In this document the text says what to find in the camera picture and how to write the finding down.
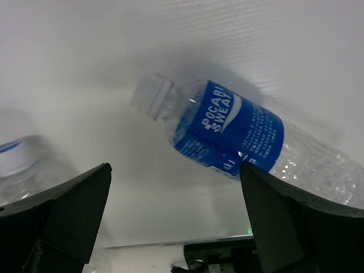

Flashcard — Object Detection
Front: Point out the small Pocari Sweat bottle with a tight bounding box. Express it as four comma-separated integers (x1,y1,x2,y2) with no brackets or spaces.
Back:
131,75,363,208

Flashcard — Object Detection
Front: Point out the clear white-cap bottle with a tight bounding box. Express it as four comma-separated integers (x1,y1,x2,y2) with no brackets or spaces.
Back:
1,135,77,206

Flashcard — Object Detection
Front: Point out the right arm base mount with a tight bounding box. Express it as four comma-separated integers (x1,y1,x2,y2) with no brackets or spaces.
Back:
171,235,262,272

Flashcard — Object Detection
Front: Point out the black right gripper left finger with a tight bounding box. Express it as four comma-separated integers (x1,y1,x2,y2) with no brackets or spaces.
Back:
1,163,111,272

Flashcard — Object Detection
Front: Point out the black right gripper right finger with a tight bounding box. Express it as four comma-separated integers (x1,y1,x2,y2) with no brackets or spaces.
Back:
240,162,363,272

